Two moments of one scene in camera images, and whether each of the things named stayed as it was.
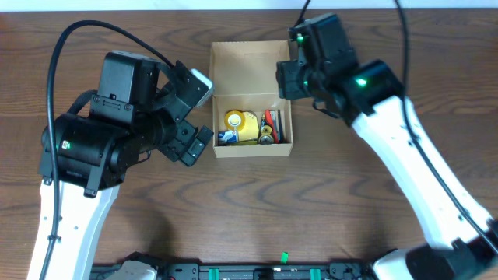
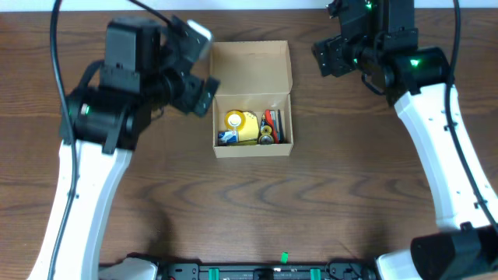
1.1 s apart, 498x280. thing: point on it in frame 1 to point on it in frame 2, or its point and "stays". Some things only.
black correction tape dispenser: [265, 132] stays
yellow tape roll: [234, 120] stays
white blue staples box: [228, 137] stays
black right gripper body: [290, 80] to [331, 57]
